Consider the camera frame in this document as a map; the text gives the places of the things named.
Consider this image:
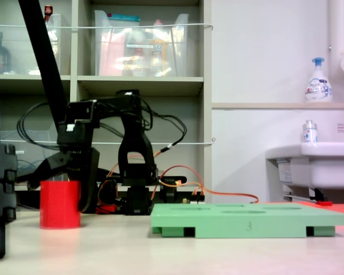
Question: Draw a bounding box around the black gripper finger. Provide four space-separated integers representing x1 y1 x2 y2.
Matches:
73 147 101 214
26 151 76 191

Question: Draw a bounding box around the red octagonal pillar block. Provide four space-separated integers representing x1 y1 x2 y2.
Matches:
39 180 81 230

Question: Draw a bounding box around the notched black tripod leg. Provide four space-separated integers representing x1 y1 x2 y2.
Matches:
0 0 18 260

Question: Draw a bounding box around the black table clamp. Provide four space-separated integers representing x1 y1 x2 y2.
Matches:
159 176 187 206

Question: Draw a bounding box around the beige shelf unit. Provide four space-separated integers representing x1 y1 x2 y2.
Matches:
0 0 213 213

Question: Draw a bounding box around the clear plastic storage bin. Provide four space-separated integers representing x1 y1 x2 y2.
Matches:
93 10 190 77
0 13 63 76

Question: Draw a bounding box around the dark glass bottle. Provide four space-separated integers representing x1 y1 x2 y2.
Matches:
0 31 12 75

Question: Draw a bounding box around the yellow bottle pink cap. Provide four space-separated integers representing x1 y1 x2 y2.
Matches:
148 19 169 77

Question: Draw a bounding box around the clear bag teal strip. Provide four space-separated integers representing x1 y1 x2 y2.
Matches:
107 13 141 44

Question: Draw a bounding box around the brown bottle red cap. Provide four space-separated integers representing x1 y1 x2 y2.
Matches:
43 4 54 23

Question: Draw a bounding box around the green shape sorter board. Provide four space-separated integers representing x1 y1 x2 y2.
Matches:
150 202 344 239

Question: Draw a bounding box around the white sink label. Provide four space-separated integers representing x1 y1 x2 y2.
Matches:
276 159 293 184

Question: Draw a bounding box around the small clear sanitizer bottle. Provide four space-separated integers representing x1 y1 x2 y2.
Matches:
302 119 319 144

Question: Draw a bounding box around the white sink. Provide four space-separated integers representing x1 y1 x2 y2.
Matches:
265 142 344 190

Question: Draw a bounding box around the white soap pump bottle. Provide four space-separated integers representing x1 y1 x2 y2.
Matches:
304 57 333 103

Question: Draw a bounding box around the clear bin with blue cables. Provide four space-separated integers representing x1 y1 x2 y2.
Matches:
0 125 69 187

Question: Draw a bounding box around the red printed base bracket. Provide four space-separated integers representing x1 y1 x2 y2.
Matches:
96 202 118 215

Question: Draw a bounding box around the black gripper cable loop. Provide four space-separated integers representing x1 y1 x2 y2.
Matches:
16 101 61 151

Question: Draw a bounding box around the black arm servo cable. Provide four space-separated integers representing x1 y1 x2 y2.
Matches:
99 99 154 135

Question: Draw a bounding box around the black cable with white connector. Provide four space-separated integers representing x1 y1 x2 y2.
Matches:
140 97 187 152

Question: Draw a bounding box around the small circuit board with wires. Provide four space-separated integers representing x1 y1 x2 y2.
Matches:
182 192 206 205

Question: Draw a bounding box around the white shelf cord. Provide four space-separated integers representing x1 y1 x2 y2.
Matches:
0 23 214 31
0 137 216 146

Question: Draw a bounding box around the thin orange wire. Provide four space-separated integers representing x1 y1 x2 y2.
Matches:
150 148 260 205

